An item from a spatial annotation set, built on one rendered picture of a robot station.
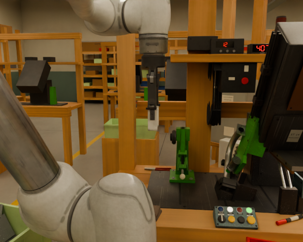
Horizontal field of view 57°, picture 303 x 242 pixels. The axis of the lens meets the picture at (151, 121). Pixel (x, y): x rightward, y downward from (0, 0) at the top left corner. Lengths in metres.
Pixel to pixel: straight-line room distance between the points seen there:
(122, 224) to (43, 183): 0.21
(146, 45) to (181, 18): 10.50
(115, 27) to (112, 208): 0.54
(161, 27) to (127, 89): 0.77
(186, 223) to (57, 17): 11.75
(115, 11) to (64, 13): 11.52
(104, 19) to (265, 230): 0.91
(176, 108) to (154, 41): 0.85
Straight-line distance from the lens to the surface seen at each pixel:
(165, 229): 1.11
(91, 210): 0.68
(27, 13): 13.10
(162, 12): 0.86
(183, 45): 8.19
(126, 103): 1.58
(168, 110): 1.65
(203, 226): 1.12
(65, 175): 0.74
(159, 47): 0.85
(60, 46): 12.36
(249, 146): 1.25
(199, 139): 1.60
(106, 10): 0.89
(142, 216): 0.67
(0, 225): 1.23
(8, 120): 0.63
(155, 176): 1.53
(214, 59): 1.43
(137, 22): 0.87
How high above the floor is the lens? 1.48
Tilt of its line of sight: 11 degrees down
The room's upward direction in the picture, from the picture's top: straight up
